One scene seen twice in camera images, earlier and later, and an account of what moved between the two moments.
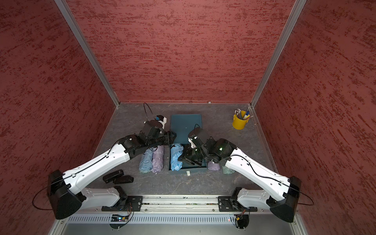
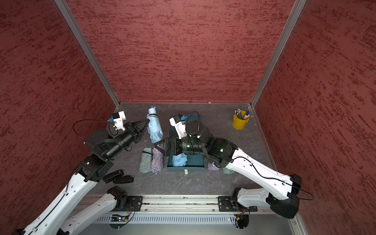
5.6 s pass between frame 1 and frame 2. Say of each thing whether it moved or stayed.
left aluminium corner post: stayed
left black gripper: moved
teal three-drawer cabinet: stayed
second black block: stayed
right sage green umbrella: stayed
